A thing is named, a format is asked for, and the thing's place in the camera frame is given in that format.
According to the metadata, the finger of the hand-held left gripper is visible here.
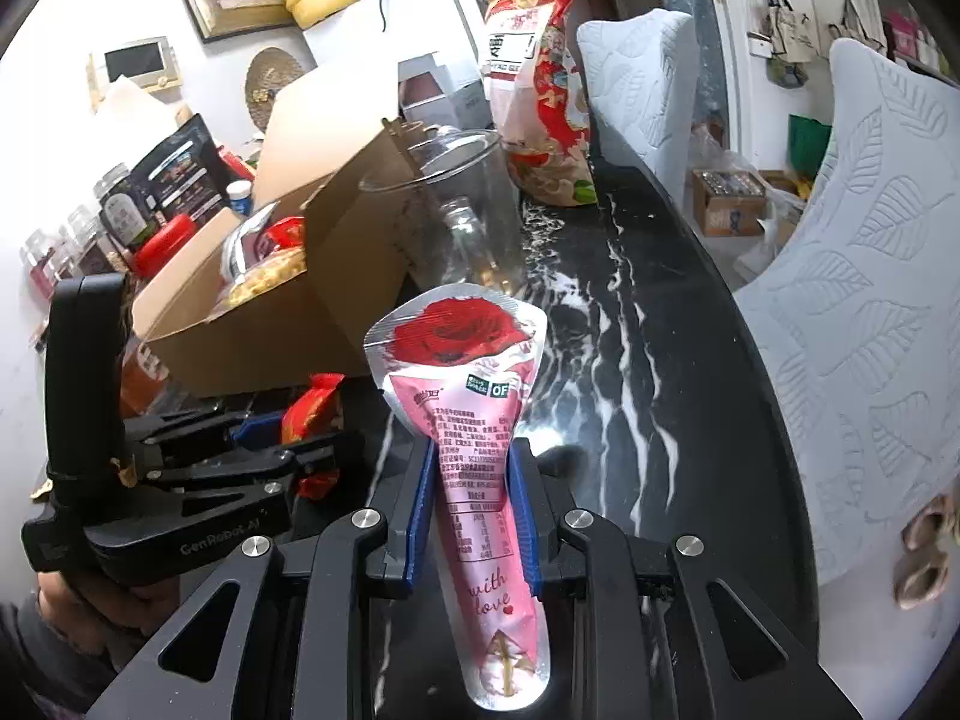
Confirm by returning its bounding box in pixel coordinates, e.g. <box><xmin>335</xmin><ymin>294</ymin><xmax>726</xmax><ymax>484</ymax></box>
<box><xmin>135</xmin><ymin>431</ymin><xmax>366</xmax><ymax>496</ymax></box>
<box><xmin>120</xmin><ymin>405</ymin><xmax>286</xmax><ymax>466</ymax></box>

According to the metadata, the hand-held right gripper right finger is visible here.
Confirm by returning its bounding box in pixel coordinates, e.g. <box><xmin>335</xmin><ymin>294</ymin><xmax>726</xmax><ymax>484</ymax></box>
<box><xmin>508</xmin><ymin>441</ymin><xmax>863</xmax><ymax>720</ymax></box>

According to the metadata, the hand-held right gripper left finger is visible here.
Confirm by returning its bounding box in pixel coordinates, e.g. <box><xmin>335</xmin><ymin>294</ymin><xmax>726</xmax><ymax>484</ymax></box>
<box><xmin>82</xmin><ymin>441</ymin><xmax>442</xmax><ymax>720</ymax></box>

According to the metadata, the small red candy packet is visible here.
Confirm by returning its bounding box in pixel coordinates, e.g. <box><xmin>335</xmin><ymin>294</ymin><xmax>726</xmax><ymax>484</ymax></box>
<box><xmin>281</xmin><ymin>373</ymin><xmax>346</xmax><ymax>502</ymax></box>

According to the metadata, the pink cone-shaped packet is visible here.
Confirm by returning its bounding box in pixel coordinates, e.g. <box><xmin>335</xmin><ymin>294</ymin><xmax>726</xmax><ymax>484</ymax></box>
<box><xmin>364</xmin><ymin>283</ymin><xmax>554</xmax><ymax>713</ymax></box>

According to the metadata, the brown cardboard box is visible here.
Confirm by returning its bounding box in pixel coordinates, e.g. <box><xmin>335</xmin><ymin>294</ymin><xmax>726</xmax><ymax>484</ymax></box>
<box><xmin>131</xmin><ymin>79</ymin><xmax>451</xmax><ymax>398</ymax></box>

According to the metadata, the waffle packet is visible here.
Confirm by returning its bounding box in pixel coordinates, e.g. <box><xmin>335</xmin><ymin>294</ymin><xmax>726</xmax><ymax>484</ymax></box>
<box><xmin>225</xmin><ymin>244</ymin><xmax>310</xmax><ymax>308</ymax></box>

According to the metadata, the red gold packet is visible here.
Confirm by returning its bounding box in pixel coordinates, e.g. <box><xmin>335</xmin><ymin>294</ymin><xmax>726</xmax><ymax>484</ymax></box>
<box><xmin>262</xmin><ymin>216</ymin><xmax>308</xmax><ymax>252</ymax></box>

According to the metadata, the person's left forearm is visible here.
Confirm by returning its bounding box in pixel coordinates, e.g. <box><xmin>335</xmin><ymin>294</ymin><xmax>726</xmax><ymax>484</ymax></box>
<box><xmin>0</xmin><ymin>600</ymin><xmax>151</xmax><ymax>720</ymax></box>

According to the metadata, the person's left hand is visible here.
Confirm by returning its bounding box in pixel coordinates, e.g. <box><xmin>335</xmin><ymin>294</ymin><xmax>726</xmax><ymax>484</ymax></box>
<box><xmin>34</xmin><ymin>566</ymin><xmax>188</xmax><ymax>650</ymax></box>

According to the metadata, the red canister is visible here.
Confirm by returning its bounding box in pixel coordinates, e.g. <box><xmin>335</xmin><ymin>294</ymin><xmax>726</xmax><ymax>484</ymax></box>
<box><xmin>133</xmin><ymin>214</ymin><xmax>197</xmax><ymax>280</ymax></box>

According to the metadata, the group of clear food jars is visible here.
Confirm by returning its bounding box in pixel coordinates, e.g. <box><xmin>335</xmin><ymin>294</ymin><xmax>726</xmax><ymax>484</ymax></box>
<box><xmin>21</xmin><ymin>161</ymin><xmax>177</xmax><ymax>421</ymax></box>

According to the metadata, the black pouch bag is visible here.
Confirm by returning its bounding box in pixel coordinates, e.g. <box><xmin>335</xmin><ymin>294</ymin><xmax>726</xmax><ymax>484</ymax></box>
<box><xmin>129</xmin><ymin>114</ymin><xmax>226</xmax><ymax>230</ymax></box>

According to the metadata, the glass mug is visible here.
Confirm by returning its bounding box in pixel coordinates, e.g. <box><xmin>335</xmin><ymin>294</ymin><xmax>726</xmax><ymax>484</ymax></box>
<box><xmin>358</xmin><ymin>129</ymin><xmax>526</xmax><ymax>297</ymax></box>

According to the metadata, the woven round mat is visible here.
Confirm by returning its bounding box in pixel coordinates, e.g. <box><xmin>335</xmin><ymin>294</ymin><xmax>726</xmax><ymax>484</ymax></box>
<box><xmin>245</xmin><ymin>47</ymin><xmax>308</xmax><ymax>132</ymax></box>

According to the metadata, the small cardboard box with bottles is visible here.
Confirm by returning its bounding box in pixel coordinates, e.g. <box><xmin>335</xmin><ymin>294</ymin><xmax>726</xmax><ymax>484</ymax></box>
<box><xmin>690</xmin><ymin>167</ymin><xmax>770</xmax><ymax>237</ymax></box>

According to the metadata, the white carton box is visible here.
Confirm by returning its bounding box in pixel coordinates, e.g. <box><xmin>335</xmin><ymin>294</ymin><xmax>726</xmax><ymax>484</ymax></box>
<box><xmin>397</xmin><ymin>51</ymin><xmax>492</xmax><ymax>132</ymax></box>

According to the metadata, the beige slipper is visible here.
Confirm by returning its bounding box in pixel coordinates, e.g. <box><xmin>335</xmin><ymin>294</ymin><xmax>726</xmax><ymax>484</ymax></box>
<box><xmin>900</xmin><ymin>495</ymin><xmax>959</xmax><ymax>552</ymax></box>
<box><xmin>892</xmin><ymin>551</ymin><xmax>950</xmax><ymax>612</ymax></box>

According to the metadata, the white fridge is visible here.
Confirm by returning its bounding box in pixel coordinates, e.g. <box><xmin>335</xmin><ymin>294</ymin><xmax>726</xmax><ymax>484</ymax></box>
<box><xmin>304</xmin><ymin>0</ymin><xmax>488</xmax><ymax>91</ymax></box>

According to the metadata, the large red white snack bag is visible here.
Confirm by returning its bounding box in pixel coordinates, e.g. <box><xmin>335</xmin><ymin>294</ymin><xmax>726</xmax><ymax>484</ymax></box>
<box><xmin>480</xmin><ymin>0</ymin><xmax>599</xmax><ymax>207</ymax></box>

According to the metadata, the green bag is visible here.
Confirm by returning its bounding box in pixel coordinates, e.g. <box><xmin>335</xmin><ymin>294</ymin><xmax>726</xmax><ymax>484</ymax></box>
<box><xmin>787</xmin><ymin>114</ymin><xmax>833</xmax><ymax>181</ymax></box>

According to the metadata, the hanging tote bag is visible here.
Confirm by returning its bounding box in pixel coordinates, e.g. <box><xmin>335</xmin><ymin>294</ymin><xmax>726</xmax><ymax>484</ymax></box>
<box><xmin>827</xmin><ymin>0</ymin><xmax>886</xmax><ymax>57</ymax></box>
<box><xmin>746</xmin><ymin>0</ymin><xmax>815</xmax><ymax>87</ymax></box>

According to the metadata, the shelf of cosmetics bottles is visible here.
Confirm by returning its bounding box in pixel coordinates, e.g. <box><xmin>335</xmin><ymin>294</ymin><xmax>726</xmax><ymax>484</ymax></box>
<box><xmin>881</xmin><ymin>4</ymin><xmax>960</xmax><ymax>80</ymax></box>

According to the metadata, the wall intercom screen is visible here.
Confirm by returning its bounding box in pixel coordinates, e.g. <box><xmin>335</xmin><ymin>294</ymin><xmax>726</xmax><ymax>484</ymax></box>
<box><xmin>88</xmin><ymin>34</ymin><xmax>181</xmax><ymax>98</ymax></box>

